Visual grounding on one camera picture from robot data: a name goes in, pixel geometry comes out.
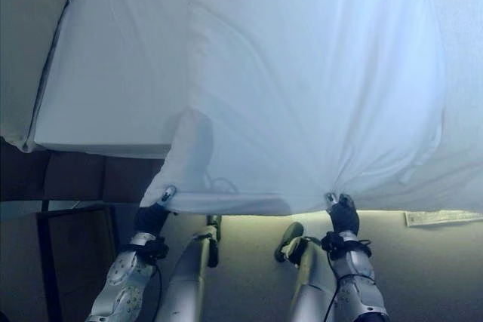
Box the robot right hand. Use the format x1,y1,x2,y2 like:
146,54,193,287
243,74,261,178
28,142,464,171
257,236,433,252
325,192,361,235

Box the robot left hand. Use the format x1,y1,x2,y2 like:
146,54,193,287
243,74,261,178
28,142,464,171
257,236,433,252
133,185,178,238

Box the white top bed sheet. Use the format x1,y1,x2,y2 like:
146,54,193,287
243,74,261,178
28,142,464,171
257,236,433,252
145,0,483,216

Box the brown bed base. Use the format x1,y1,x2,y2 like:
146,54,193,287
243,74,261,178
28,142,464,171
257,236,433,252
0,136,171,210

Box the robot right dark foot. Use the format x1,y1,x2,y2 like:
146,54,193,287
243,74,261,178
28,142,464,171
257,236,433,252
273,222,305,265

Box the robot dark foot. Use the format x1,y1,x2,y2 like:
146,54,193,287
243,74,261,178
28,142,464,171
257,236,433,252
205,214,223,267
273,222,305,265

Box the robot left dark foot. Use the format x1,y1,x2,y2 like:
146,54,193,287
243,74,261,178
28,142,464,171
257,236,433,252
205,214,223,267

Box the robot left silver leg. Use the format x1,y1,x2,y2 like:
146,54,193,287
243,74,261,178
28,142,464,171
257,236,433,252
155,232,220,322

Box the robot silver leg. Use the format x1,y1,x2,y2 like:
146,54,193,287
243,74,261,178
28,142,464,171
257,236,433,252
155,232,220,322
287,237,337,322

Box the robot right silver leg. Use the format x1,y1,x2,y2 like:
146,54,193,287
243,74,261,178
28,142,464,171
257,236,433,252
287,237,337,322

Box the white printed fabric label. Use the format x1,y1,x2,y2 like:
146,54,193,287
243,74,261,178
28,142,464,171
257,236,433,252
404,210,483,229

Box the white mattress with fitted sheet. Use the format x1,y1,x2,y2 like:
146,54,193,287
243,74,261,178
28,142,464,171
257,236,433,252
23,0,212,160

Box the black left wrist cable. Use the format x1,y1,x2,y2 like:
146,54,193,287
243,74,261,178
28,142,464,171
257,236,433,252
149,252,165,302

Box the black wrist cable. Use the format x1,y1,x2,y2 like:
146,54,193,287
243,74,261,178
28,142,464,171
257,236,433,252
327,238,377,314
149,252,165,302

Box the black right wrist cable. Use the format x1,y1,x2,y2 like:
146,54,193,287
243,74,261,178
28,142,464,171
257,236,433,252
327,238,377,314

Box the dark wooden furniture frame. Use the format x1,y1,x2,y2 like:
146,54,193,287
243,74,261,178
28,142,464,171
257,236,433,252
35,201,118,322

